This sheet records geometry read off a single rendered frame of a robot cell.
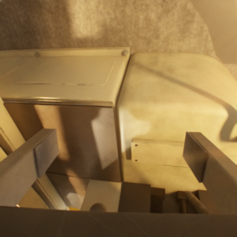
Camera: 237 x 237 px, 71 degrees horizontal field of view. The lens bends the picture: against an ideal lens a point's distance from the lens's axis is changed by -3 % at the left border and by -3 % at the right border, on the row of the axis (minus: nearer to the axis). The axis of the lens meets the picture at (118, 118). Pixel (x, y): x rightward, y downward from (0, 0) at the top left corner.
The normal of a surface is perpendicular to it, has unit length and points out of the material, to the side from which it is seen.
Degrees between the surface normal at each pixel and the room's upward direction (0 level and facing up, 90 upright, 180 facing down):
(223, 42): 0
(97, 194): 90
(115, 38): 0
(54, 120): 0
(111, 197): 90
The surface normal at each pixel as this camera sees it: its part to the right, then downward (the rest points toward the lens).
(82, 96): -0.07, -0.76
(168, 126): -0.16, 0.65
